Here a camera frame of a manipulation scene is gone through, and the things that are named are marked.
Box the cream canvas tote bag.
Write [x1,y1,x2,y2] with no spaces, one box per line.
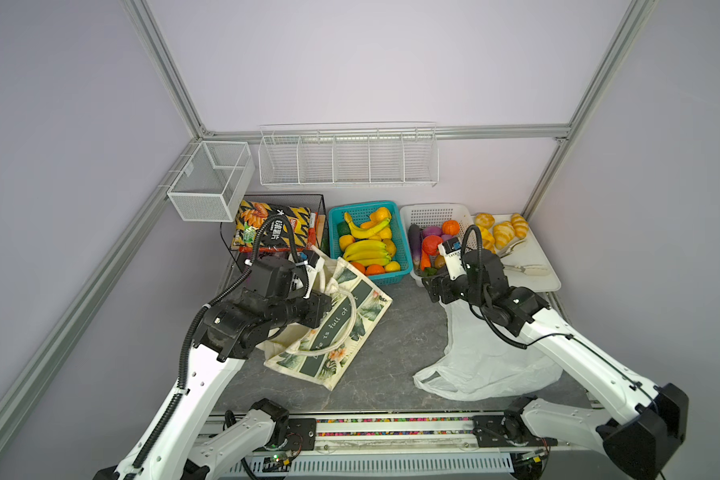
[259,247,393,391]

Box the white plastic grocery bag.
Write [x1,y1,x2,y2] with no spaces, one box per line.
[413,300,563,401]

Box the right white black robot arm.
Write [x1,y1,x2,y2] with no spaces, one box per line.
[423,225,689,479]

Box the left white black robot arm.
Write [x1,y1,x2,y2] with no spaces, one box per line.
[95,214,331,479]

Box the red tomato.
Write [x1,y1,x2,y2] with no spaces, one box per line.
[422,235,443,256]

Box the dark purple eggplant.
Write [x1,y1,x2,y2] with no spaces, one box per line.
[407,223,422,271]

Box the white plastic vegetable basket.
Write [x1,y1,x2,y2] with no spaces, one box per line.
[400,203,474,287]

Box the croissant top left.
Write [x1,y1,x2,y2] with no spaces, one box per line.
[474,213,495,229]

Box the croissant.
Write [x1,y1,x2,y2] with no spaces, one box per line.
[510,213,530,239]
[474,213,495,229]
[493,221,515,250]

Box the yellow banana bunch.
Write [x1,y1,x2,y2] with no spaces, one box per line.
[342,240,392,266]

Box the black yellow chips bag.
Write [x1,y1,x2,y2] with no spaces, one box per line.
[231,200,312,252]

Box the croissant middle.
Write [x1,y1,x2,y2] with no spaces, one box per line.
[493,221,515,250]

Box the white tray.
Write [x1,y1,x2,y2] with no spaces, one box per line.
[495,229,562,293]

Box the teal plastic fruit basket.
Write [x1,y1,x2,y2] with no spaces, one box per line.
[328,201,414,285]

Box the single yellow banana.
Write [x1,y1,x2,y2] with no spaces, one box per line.
[343,212,391,240]

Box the croissant right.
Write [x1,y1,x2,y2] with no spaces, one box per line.
[510,213,530,239]

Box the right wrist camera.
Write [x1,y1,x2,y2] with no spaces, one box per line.
[438,237,466,281]

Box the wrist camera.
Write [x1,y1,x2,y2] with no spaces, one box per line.
[438,237,466,281]
[295,249,324,299]

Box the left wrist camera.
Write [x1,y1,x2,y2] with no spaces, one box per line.
[295,249,324,299]

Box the black wire wooden shelf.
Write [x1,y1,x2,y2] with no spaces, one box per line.
[219,193,328,275]

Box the white mesh wall basket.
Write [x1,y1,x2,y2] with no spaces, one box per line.
[167,141,255,223]

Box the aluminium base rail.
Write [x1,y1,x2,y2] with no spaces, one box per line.
[131,409,667,480]

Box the white wire wall rack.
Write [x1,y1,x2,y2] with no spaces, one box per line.
[258,122,440,187]

